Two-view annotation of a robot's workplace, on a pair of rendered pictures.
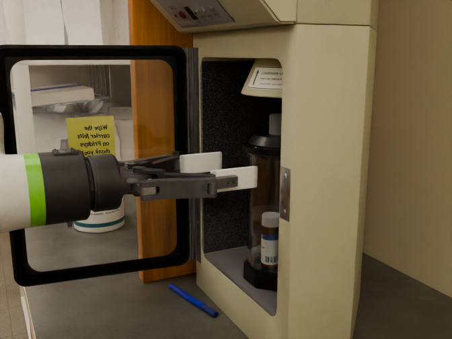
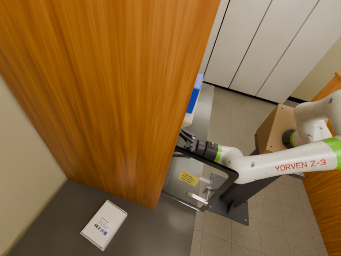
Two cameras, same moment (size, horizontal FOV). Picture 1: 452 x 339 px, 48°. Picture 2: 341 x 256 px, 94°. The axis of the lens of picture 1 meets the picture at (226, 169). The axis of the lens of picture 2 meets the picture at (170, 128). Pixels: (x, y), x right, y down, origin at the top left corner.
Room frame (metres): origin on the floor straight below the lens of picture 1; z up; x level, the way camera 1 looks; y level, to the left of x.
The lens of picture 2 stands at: (1.17, 0.29, 1.82)
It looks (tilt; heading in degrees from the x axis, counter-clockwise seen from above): 46 degrees down; 212
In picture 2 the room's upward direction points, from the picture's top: 14 degrees clockwise
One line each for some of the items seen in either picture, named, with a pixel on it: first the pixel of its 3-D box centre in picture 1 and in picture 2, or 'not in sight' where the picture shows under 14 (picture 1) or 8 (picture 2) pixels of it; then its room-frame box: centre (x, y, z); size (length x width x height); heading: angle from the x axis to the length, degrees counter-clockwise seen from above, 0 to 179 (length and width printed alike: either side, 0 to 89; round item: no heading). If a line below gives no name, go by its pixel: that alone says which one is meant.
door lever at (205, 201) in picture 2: not in sight; (198, 194); (0.84, 0.29, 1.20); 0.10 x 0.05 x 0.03; 109
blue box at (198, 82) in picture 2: not in sight; (182, 89); (0.79, 0.07, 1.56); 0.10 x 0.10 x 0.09; 26
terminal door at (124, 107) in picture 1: (100, 165); (183, 181); (0.83, 0.21, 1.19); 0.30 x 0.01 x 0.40; 109
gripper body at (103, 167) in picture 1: (122, 180); (194, 146); (0.66, 0.14, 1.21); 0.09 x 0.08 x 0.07; 116
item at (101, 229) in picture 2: not in sight; (105, 223); (1.13, 0.05, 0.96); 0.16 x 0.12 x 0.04; 14
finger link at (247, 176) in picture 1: (234, 179); not in sight; (0.67, -0.01, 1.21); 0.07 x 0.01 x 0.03; 116
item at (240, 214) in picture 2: not in sight; (246, 180); (-0.04, 0.56, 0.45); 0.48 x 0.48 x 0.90; 24
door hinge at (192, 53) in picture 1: (193, 159); not in sight; (0.88, 0.06, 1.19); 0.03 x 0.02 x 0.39; 26
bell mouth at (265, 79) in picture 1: (298, 75); not in sight; (0.78, -0.11, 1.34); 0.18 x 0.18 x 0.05
